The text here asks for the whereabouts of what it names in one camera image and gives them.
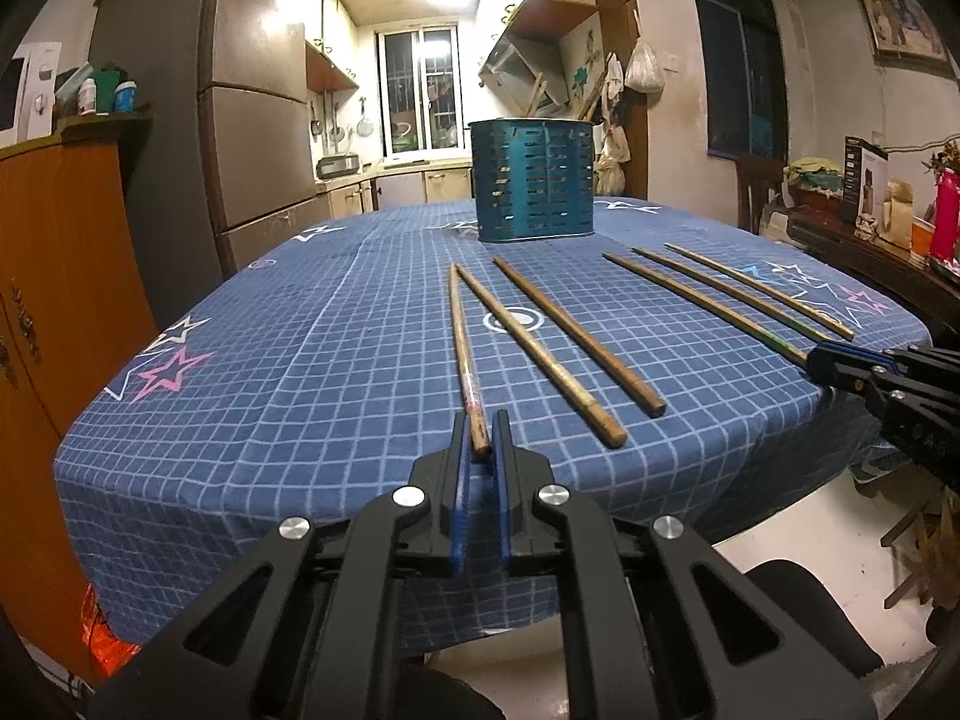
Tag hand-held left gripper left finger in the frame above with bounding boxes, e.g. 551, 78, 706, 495
86, 411, 475, 720

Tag framed wall picture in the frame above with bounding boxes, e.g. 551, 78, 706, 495
854, 0, 955, 74

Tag pale hanging gloves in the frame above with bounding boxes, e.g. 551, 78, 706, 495
595, 123, 629, 197

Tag cream kitchen base cabinet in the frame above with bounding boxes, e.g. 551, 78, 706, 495
315, 161, 478, 216

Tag black product box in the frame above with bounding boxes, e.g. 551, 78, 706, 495
839, 136, 890, 225

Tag green container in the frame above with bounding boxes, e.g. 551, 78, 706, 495
89, 68, 122, 116

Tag dark wooden chair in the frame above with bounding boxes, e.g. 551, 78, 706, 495
734, 153, 790, 235

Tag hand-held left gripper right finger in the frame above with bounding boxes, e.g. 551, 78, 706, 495
490, 409, 876, 720

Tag wooden stool frame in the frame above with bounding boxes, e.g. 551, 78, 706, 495
880, 478, 947, 610

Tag teal perforated utensil holder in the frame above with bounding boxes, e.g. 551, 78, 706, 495
469, 117, 598, 245

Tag white hanging plastic bag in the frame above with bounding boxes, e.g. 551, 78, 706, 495
623, 37, 668, 94

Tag flower bouquet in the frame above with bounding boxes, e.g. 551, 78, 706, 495
925, 138, 960, 178

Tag silver countertop appliance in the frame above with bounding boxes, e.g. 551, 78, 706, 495
314, 153, 362, 183

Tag orange plastic bag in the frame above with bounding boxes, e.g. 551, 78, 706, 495
78, 583, 141, 681

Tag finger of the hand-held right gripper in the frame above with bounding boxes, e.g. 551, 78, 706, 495
816, 341, 960, 374
805, 355, 960, 411

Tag dark wooden side table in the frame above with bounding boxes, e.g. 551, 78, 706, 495
763, 202, 960, 347

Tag person's dark trouser leg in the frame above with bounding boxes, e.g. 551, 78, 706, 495
741, 558, 887, 691

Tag group of wooden chopsticks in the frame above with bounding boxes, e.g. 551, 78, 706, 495
454, 72, 857, 446

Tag blue checked star tablecloth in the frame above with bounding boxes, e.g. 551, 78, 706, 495
52, 198, 935, 655

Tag steel range hood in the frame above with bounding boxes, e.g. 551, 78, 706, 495
478, 36, 572, 111

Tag tan paper bag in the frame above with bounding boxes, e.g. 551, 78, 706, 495
877, 178, 917, 249

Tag kitchen window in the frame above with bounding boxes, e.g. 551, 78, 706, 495
374, 25, 463, 163

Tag dark curtained window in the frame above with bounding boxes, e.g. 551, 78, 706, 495
685, 0, 790, 164

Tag silver refrigerator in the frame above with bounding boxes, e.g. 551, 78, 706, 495
88, 0, 321, 280

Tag brown wooden chopstick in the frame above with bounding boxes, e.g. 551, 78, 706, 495
448, 264, 493, 458
602, 252, 818, 368

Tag orange wooden cabinet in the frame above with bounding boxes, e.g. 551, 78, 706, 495
0, 115, 163, 655

